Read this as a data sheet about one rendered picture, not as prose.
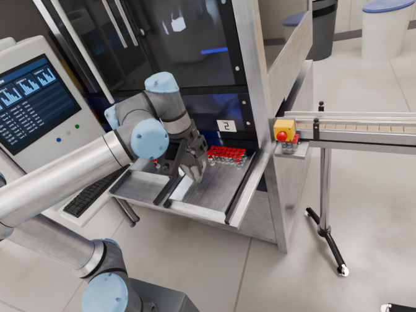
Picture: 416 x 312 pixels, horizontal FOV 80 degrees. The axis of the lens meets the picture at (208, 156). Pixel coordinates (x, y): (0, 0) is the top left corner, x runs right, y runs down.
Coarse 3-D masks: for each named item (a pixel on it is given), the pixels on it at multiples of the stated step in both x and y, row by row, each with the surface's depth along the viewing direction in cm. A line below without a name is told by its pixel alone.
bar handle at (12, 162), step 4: (0, 148) 105; (0, 152) 105; (4, 152) 106; (4, 156) 106; (8, 156) 107; (8, 160) 108; (12, 160) 109; (12, 164) 109; (16, 164) 110; (16, 168) 111; (20, 168) 112; (20, 172) 112; (24, 172) 113
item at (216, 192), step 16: (208, 160) 119; (208, 176) 111; (224, 176) 108; (240, 176) 105; (176, 192) 106; (192, 192) 106; (208, 192) 104; (224, 192) 101; (192, 208) 98; (208, 208) 93; (224, 208) 95
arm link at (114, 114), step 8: (136, 96) 61; (144, 96) 60; (120, 104) 59; (128, 104) 58; (136, 104) 58; (144, 104) 60; (112, 112) 58; (120, 112) 57; (128, 112) 55; (152, 112) 61; (112, 120) 58; (120, 120) 56; (112, 128) 59
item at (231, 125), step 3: (219, 120) 112; (222, 120) 111; (219, 123) 113; (222, 123) 112; (228, 123) 111; (231, 123) 110; (234, 123) 109; (219, 126) 114; (222, 126) 114; (231, 126) 111; (234, 126) 110; (222, 129) 115; (225, 129) 114; (231, 129) 113; (234, 129) 112
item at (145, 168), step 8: (168, 136) 147; (136, 160) 130; (144, 160) 134; (152, 160) 132; (160, 160) 130; (136, 168) 131; (144, 168) 129; (152, 168) 127; (152, 176) 120; (160, 176) 117; (168, 176) 114
